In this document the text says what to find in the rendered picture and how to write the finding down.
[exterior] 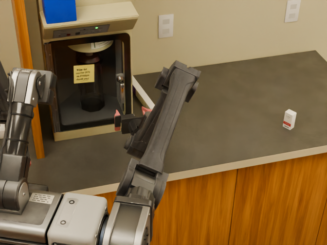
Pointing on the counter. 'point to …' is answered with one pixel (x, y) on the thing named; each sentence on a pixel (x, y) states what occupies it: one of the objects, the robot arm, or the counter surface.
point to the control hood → (96, 18)
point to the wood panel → (20, 23)
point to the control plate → (81, 31)
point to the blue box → (59, 10)
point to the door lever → (121, 89)
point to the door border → (52, 89)
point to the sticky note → (83, 73)
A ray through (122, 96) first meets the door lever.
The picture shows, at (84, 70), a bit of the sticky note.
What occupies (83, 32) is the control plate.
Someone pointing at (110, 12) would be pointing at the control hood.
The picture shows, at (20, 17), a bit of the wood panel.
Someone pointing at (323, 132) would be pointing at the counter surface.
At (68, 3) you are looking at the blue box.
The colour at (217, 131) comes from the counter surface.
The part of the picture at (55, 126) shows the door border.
